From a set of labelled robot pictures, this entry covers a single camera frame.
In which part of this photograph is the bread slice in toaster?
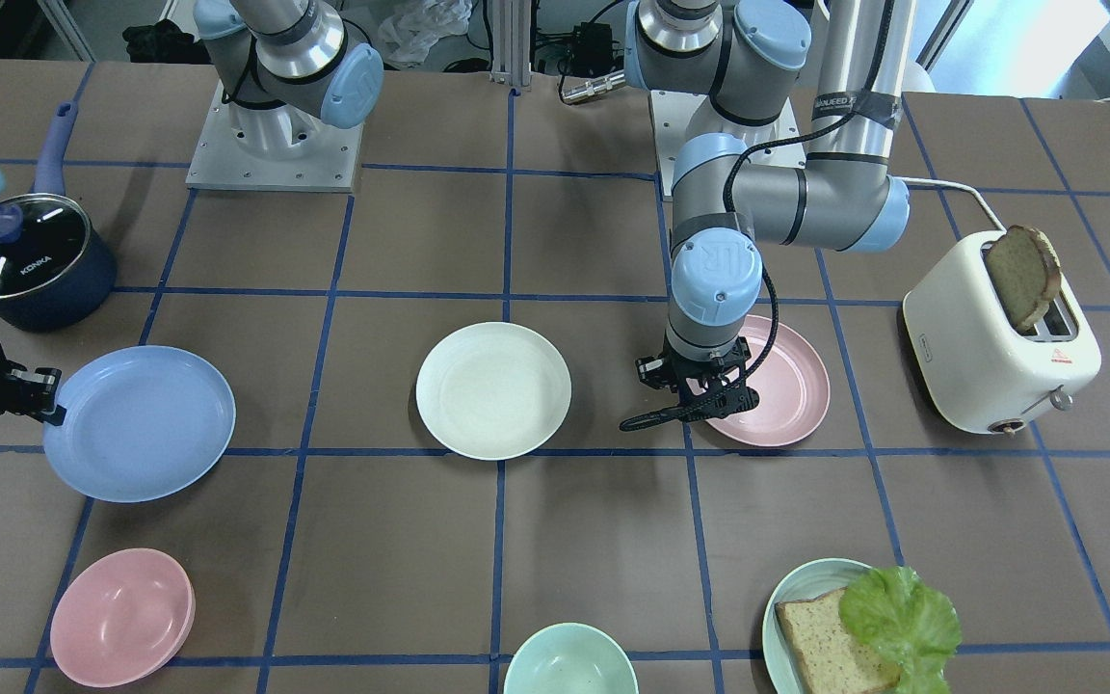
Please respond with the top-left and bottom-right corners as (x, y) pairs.
(983, 225), (1063, 334)

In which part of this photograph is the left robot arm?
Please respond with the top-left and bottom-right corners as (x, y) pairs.
(620, 1), (916, 432)

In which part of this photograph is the silver cylindrical connector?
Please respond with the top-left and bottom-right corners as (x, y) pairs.
(558, 69), (628, 105)

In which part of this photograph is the pink bowl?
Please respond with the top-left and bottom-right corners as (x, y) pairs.
(50, 547), (196, 688)

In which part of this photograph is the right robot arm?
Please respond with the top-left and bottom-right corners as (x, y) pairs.
(0, 1), (384, 426)

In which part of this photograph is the green lettuce leaf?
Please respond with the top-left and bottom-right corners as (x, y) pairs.
(838, 566), (962, 693)

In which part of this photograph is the aluminium frame post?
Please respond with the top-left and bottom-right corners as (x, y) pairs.
(485, 0), (534, 95)

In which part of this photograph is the pink plate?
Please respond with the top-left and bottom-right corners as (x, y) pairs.
(708, 322), (830, 447)

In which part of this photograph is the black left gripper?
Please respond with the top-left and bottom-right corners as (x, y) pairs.
(620, 336), (759, 432)

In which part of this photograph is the cream white plate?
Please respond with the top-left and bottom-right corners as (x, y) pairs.
(415, 322), (572, 461)

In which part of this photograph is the white power cable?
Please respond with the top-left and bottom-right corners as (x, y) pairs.
(897, 175), (1009, 234)

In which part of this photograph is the crumpled white plastic bag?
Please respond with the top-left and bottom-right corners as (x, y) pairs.
(379, 1), (474, 67)

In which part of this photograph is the white toaster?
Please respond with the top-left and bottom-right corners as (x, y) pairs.
(900, 231), (1102, 435)

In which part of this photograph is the blue plate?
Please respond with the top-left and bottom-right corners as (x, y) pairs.
(42, 344), (235, 502)

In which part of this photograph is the dark blue saucepan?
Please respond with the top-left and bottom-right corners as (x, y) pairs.
(0, 101), (118, 333)

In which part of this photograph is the mint green bowl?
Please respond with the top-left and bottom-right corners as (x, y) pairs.
(502, 623), (639, 693)

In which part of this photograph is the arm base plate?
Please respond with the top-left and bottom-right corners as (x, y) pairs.
(648, 91), (799, 202)
(186, 84), (364, 194)

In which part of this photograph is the black power adapter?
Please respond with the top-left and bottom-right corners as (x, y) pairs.
(568, 22), (616, 76)

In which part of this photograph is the mint green plate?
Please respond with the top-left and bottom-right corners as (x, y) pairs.
(761, 559), (876, 694)

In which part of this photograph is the glass saucepan lid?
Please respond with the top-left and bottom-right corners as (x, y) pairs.
(0, 194), (92, 298)

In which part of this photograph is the bread slice on plate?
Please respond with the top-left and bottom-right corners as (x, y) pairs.
(776, 587), (900, 693)

